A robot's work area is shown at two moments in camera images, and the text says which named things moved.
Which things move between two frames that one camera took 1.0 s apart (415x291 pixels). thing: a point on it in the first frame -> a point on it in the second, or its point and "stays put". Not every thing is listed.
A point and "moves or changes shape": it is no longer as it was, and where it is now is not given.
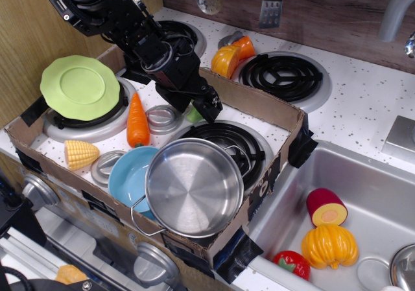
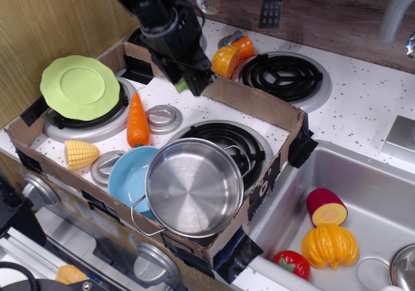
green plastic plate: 80,88 stays put
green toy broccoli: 194,115 moves or changes shape
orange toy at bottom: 69,274 stays put
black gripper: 166,58 -> 173,39
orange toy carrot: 138,129 stays put
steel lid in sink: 403,268 stays put
